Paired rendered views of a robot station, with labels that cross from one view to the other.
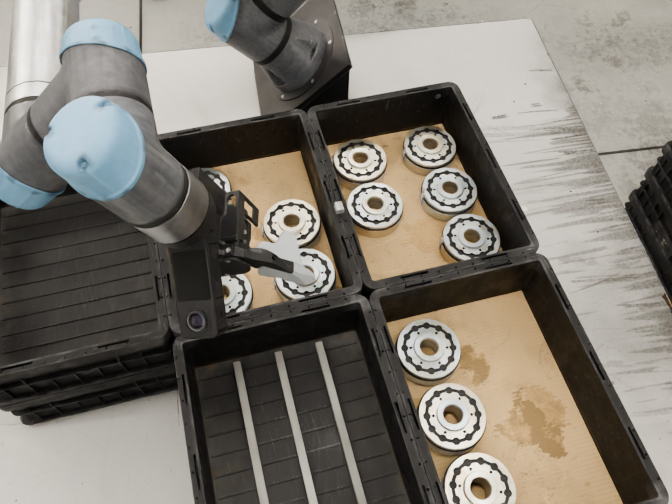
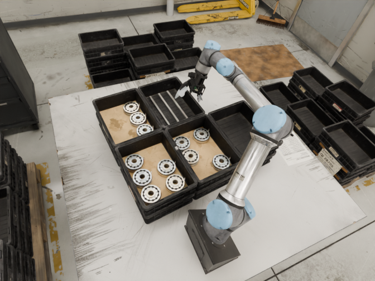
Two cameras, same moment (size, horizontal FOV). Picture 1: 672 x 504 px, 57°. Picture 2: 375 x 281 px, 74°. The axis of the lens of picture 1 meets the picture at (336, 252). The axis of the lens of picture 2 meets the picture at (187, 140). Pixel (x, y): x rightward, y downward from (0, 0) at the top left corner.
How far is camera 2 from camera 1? 142 cm
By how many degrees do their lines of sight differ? 68
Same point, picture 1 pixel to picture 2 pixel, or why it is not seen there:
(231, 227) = (192, 80)
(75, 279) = (241, 136)
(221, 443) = (188, 111)
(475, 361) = (131, 134)
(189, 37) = not seen: outside the picture
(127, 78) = (215, 56)
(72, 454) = not seen: hidden behind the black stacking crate
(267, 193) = (202, 170)
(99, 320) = (229, 128)
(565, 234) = (95, 200)
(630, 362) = (81, 161)
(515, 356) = (120, 136)
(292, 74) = not seen: hidden behind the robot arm
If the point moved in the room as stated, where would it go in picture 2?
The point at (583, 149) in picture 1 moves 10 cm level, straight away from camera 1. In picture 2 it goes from (78, 247) to (67, 268)
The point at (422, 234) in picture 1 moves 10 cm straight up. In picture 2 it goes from (149, 165) to (149, 155)
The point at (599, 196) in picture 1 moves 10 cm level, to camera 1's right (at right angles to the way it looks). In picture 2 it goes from (77, 222) to (57, 226)
